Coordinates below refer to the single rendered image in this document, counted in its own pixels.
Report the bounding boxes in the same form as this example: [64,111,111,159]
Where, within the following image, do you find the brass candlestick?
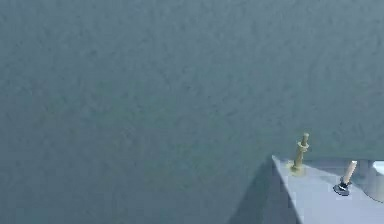
[287,132,311,176]

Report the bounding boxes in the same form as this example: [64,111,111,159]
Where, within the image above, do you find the grey bathroom counter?
[263,154,384,224]

